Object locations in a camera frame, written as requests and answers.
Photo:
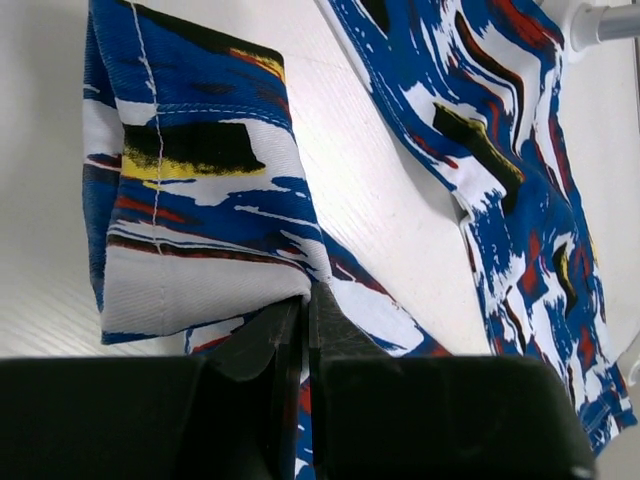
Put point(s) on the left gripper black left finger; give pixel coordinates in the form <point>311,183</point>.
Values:
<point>227,414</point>

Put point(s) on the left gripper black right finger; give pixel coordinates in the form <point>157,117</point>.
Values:
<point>375,416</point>

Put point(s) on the blue patterned trousers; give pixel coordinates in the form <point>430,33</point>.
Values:
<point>203,204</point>

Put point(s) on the white clothes rack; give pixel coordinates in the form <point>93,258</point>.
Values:
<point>585,24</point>

